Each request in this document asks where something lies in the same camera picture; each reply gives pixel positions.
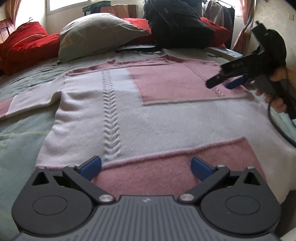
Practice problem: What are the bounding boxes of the red pillow at headboard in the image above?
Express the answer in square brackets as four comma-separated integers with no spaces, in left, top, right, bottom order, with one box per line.
[1,22,60,76]

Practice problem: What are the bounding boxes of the hanging clothes on rack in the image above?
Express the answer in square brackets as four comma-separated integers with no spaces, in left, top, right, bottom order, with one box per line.
[203,1,235,49]

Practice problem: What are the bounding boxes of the paperback book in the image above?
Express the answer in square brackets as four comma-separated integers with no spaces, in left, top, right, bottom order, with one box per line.
[205,47,243,61]

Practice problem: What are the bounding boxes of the person's right hand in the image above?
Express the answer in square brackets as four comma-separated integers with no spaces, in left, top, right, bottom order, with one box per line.
[254,67,295,120]

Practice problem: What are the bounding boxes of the grey pillow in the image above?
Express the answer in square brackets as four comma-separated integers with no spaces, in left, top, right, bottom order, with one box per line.
[58,13,149,63]

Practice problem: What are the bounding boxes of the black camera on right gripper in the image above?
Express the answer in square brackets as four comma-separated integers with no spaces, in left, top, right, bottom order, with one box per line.
[251,21,268,46]

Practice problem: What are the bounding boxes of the green plaid bed blanket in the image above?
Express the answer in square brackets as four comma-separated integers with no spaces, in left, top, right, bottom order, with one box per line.
[1,52,295,240]

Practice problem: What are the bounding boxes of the pink curtain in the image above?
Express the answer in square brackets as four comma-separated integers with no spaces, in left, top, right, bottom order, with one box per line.
[233,0,255,55]
[4,0,21,26]

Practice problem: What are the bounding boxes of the right pink curtain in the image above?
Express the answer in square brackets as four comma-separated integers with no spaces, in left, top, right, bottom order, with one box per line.
[233,0,255,55]

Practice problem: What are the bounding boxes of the pink and white sweater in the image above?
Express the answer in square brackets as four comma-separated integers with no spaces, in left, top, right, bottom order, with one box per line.
[1,55,295,201]

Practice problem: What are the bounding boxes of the red quilt behind backpack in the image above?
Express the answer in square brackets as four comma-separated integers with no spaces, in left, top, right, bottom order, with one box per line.
[123,17,231,48]

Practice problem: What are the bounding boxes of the left pink curtain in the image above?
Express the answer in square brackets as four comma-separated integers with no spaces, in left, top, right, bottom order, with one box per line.
[4,0,21,26]

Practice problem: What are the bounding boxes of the black backpack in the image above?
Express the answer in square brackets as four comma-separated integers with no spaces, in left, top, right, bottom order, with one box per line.
[116,1,215,53]

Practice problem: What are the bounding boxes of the wooden headboard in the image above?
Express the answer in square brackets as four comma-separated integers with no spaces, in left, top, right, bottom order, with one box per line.
[0,19,15,44]

